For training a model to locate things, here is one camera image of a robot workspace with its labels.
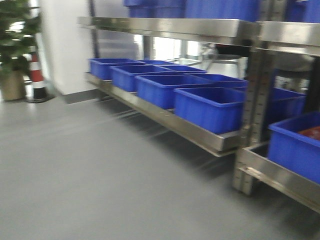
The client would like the blue bin front farthest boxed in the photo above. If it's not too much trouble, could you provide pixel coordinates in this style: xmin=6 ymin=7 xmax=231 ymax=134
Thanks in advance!
xmin=88 ymin=58 xmax=145 ymax=80

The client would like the green potted plant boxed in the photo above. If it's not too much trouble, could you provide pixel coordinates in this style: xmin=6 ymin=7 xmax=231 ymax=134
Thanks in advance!
xmin=0 ymin=0 xmax=41 ymax=102

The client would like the blue bin front nearest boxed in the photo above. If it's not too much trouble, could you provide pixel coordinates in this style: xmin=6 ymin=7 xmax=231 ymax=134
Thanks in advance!
xmin=174 ymin=87 xmax=245 ymax=134

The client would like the steel shelf rack right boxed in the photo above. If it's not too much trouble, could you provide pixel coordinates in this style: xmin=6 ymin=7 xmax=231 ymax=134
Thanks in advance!
xmin=232 ymin=15 xmax=320 ymax=212

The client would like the blue bin with red item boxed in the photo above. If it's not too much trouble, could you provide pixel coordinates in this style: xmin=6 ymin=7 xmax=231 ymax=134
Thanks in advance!
xmin=267 ymin=111 xmax=320 ymax=184

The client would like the red flat package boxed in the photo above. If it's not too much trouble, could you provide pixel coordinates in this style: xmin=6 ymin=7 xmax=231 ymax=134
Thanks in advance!
xmin=297 ymin=126 xmax=320 ymax=141

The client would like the steel shelf rack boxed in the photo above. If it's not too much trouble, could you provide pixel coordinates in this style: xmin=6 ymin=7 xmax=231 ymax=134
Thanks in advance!
xmin=232 ymin=15 xmax=320 ymax=212
xmin=76 ymin=0 xmax=263 ymax=197

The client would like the large blue crate upper shelf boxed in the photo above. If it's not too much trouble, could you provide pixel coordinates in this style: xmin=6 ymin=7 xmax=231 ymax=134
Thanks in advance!
xmin=184 ymin=0 xmax=261 ymax=22

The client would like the steel shelf rack left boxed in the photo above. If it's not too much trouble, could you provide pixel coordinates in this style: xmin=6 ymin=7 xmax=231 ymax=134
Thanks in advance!
xmin=76 ymin=0 xmax=263 ymax=197

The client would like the blue bin back row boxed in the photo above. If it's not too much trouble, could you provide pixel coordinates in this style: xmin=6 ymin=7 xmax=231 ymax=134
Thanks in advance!
xmin=234 ymin=86 xmax=307 ymax=126

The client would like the red white traffic cone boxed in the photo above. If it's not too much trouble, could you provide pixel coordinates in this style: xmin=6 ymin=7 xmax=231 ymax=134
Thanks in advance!
xmin=27 ymin=46 xmax=54 ymax=103

